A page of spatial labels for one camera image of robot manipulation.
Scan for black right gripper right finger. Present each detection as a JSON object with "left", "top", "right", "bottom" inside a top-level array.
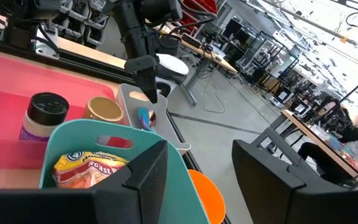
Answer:
[{"left": 231, "top": 139, "right": 358, "bottom": 224}]

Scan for long wooden work table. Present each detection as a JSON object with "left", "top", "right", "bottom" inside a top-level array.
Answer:
[{"left": 259, "top": 108, "right": 358, "bottom": 190}]

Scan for red storage bins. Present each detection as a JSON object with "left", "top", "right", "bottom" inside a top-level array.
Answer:
[{"left": 178, "top": 0, "right": 219, "bottom": 27}]

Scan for light grey plastic bin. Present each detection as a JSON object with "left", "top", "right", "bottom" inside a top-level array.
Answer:
[{"left": 115, "top": 83, "right": 192, "bottom": 156}]

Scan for tan lidded jar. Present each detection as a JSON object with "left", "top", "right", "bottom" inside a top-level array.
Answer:
[{"left": 81, "top": 96, "right": 125, "bottom": 126}]

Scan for shelving with storage bins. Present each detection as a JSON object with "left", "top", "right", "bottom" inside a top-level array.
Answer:
[{"left": 51, "top": 0, "right": 108, "bottom": 47}]

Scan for purple label jar black lid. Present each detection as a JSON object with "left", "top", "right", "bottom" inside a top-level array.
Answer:
[{"left": 18, "top": 91, "right": 70, "bottom": 143}]

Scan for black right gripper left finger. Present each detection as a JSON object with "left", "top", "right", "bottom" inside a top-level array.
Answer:
[{"left": 0, "top": 139, "right": 169, "bottom": 224}]

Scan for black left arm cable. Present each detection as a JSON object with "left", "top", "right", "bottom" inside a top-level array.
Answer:
[{"left": 166, "top": 0, "right": 219, "bottom": 35}]

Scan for black computer monitor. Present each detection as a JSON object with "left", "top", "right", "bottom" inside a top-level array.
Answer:
[{"left": 222, "top": 19, "right": 242, "bottom": 40}]

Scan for orange plastic bowl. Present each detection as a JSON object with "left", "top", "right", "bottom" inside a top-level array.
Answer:
[{"left": 187, "top": 169, "right": 227, "bottom": 224}]

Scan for teal plastic bin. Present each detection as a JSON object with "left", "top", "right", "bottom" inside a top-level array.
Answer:
[{"left": 39, "top": 119, "right": 211, "bottom": 224}]

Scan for yellow ramen noodle pack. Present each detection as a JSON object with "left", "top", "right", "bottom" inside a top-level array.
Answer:
[{"left": 52, "top": 151, "right": 131, "bottom": 190}]

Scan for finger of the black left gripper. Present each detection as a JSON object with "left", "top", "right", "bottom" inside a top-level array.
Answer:
[{"left": 135, "top": 72, "right": 158, "bottom": 105}]

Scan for teal handled utensil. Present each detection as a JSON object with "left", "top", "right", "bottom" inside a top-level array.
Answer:
[{"left": 137, "top": 106, "right": 151, "bottom": 132}]

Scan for red plastic tray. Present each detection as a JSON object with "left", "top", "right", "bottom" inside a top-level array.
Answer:
[{"left": 0, "top": 48, "right": 121, "bottom": 170}]

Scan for wooden table grey legs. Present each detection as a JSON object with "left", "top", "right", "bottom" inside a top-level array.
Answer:
[{"left": 154, "top": 24, "right": 239, "bottom": 106}]

